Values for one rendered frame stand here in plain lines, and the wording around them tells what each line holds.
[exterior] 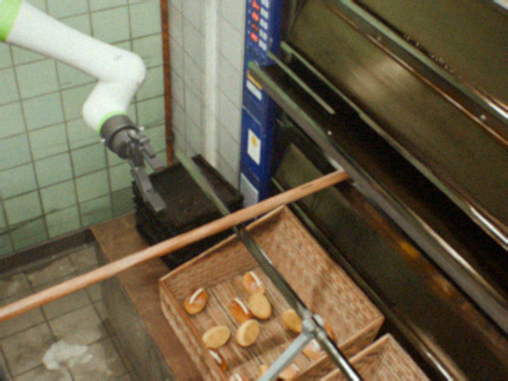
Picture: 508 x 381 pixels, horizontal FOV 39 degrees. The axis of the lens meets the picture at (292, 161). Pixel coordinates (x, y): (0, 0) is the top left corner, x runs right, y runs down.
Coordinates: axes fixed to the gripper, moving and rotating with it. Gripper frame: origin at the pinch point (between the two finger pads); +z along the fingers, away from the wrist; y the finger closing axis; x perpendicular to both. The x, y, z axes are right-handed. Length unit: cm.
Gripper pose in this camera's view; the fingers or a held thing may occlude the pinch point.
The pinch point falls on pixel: (159, 186)
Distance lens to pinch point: 177.8
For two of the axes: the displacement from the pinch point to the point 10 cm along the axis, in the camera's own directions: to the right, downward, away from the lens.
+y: -0.8, 7.7, 6.4
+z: 5.5, 5.7, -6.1
